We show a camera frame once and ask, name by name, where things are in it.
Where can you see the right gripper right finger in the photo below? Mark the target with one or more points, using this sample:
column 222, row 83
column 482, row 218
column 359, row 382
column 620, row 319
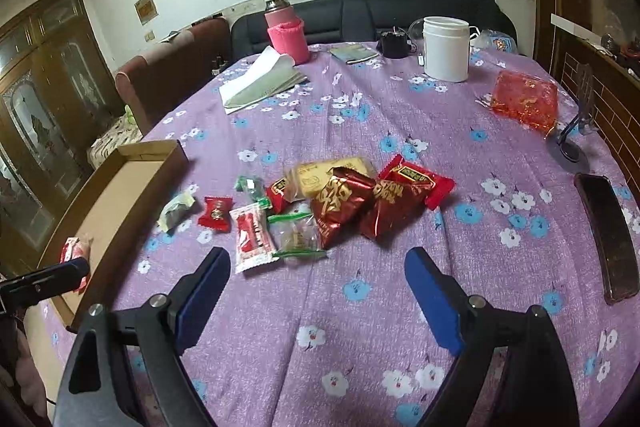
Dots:
column 535, row 387

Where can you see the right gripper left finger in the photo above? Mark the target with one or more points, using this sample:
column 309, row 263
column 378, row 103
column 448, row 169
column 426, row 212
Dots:
column 98, row 386

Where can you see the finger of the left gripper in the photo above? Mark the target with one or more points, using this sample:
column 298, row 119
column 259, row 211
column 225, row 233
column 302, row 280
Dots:
column 59, row 279

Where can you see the white red snack packet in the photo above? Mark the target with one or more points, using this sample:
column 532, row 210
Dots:
column 67, row 251
column 254, row 246

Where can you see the pink cartoon snack packet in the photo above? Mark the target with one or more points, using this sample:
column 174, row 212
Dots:
column 83, row 245

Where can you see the cream green snack packet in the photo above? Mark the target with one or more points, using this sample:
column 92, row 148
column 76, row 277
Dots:
column 175, row 211

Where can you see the small red candy packet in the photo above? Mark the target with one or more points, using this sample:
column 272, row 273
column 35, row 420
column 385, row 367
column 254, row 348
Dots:
column 216, row 214

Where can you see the dark red foil snack bag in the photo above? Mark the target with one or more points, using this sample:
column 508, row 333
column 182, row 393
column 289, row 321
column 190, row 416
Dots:
column 346, row 194

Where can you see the shallow cardboard box tray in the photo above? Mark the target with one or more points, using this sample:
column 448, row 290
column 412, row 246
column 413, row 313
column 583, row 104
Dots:
column 114, row 210

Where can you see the black smartphone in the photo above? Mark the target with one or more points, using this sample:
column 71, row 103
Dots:
column 618, row 261

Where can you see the wooden glass cabinet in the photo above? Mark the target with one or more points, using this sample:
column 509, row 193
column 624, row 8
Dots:
column 57, row 97

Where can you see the brown armchair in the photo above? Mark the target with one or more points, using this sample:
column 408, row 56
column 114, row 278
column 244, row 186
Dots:
column 158, row 80

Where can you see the green wrapped candy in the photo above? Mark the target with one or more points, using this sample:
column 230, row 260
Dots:
column 254, row 188

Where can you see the red gold-label packet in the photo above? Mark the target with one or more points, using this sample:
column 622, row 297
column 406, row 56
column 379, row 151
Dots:
column 435, row 186

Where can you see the black phone stand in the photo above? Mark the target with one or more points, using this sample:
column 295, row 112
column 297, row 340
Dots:
column 563, row 150

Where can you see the red black small packet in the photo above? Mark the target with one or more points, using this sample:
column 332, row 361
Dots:
column 277, row 192

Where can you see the clear green-edged snack packet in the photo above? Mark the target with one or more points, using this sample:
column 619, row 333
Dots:
column 296, row 235

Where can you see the tan biscuit packet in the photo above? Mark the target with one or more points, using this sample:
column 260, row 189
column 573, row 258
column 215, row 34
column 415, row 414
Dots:
column 307, row 179

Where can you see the purple floral tablecloth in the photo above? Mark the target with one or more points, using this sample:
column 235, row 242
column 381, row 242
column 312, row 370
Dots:
column 338, row 339

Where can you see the red mesh gift bag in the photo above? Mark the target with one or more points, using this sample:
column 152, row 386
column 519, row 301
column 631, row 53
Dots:
column 529, row 100

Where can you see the folded white grey papers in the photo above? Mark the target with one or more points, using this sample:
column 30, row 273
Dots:
column 270, row 74

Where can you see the pink thermos bottle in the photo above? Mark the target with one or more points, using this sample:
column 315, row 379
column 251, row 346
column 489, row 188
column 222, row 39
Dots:
column 286, row 30

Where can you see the white plastic jar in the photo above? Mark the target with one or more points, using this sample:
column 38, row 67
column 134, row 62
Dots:
column 446, row 48

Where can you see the black bag on table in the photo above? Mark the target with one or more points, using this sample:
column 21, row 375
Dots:
column 395, row 43

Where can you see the green booklet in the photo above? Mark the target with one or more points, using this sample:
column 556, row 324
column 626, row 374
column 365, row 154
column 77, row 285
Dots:
column 353, row 53

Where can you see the black leather sofa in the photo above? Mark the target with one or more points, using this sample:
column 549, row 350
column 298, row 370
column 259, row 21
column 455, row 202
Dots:
column 331, row 21

